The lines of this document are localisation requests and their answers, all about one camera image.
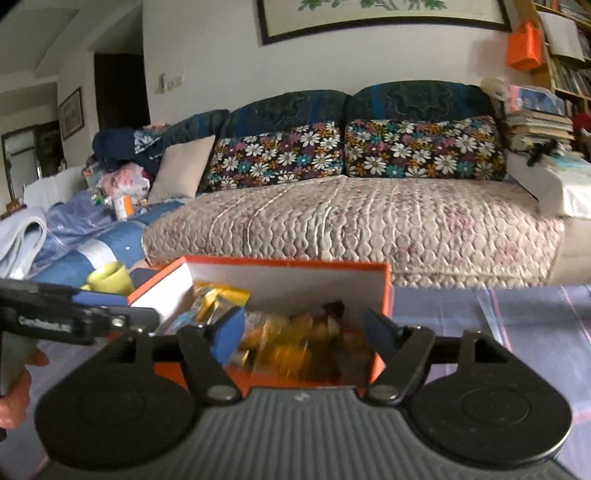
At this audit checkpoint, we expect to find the stack of books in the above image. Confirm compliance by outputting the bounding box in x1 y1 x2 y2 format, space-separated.
501 111 575 153

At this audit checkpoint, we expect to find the red cloth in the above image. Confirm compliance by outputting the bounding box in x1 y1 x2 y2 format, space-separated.
573 111 591 153

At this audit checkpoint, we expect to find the framed flower painting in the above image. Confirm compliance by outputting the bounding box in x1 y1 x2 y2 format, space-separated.
256 0 513 46

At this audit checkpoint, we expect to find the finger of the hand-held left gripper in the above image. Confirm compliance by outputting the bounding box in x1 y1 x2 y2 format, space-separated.
91 305 160 336
71 288 130 307

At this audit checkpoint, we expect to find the dark blue sofa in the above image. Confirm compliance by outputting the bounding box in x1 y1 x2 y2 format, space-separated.
92 80 591 289

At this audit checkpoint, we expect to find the orange paper bag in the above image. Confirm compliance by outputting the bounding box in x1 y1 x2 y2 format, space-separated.
505 22 542 72

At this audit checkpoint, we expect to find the wooden bookshelf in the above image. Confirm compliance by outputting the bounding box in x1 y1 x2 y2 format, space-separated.
517 0 591 116

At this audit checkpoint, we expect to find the small framed picture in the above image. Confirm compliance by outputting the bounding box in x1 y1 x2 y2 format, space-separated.
58 87 84 141

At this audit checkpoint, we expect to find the orange cardboard box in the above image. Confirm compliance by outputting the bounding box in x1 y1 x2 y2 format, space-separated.
127 257 393 388

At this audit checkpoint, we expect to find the clear bag of yellow packets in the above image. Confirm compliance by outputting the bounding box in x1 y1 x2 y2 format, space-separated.
245 318 328 381

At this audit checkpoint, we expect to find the blue striped blanket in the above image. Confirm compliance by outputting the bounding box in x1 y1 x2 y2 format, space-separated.
28 189 185 291

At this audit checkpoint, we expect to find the blue snack packet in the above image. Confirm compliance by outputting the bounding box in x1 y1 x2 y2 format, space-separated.
171 309 205 334

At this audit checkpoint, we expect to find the large yellow snack packet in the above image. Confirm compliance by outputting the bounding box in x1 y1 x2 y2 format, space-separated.
191 281 251 324

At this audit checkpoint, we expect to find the green mug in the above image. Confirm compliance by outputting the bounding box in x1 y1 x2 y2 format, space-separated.
81 262 136 296

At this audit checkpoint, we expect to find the pile of dark clothes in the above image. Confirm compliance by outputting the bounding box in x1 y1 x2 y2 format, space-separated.
92 127 162 174

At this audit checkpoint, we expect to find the beige pillow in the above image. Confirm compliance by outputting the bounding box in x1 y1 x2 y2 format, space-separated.
148 135 216 204

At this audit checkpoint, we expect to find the white box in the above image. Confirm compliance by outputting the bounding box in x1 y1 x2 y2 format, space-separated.
505 150 591 217

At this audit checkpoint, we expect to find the person's left hand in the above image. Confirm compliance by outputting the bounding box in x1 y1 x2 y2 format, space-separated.
0 352 51 430

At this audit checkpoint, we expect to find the floral cushion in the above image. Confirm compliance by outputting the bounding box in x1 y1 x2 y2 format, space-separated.
344 115 506 182
201 121 345 192

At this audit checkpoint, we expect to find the blue patterned pack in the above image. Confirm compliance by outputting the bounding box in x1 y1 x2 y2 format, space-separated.
503 84 566 116

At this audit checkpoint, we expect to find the quilted sofa cover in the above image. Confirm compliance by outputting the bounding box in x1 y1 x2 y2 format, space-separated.
142 175 566 289

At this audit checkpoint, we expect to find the brown snack packet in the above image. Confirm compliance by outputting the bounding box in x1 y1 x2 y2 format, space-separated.
316 301 368 335

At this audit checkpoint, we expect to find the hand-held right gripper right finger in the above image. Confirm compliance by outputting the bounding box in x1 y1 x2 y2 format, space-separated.
365 309 511 402

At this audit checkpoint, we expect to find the white folded cloth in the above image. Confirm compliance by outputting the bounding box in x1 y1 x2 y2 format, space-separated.
0 207 49 280

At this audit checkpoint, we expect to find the white draped furniture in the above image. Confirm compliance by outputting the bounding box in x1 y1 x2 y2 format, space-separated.
23 167 88 208

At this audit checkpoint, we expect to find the pink plastic bag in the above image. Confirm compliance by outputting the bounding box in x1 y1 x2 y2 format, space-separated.
99 162 151 199

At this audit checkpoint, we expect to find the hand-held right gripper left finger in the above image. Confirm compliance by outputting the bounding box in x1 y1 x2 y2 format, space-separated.
99 307 246 402

